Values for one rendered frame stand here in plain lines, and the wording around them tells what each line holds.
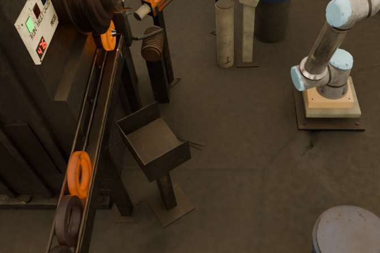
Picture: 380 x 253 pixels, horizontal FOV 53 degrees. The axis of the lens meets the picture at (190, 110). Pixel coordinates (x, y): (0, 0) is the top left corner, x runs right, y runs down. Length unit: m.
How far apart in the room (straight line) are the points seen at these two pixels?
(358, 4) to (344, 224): 0.91
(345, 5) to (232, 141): 1.09
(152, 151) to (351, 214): 0.87
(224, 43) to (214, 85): 0.30
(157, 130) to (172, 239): 0.66
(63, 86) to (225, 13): 1.25
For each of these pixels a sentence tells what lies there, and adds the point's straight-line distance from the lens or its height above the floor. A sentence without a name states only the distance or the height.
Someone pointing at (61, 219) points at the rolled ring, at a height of 0.77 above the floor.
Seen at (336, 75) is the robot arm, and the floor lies 0.37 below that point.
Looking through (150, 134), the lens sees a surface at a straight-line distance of 1.73.
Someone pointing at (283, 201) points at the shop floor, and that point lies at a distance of 2.22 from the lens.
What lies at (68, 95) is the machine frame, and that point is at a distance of 1.62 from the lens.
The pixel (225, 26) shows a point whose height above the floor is 0.38.
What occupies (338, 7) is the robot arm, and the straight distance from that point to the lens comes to 1.76.
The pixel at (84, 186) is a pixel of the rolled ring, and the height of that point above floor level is 0.65.
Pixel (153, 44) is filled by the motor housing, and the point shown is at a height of 0.53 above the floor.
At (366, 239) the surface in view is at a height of 0.43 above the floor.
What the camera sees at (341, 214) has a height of 0.43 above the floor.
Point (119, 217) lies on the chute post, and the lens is 2.23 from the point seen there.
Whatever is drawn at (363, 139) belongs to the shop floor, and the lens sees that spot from 2.55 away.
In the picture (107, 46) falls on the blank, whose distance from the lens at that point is 1.90.
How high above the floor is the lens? 1.97
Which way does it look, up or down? 50 degrees down
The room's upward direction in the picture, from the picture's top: 8 degrees counter-clockwise
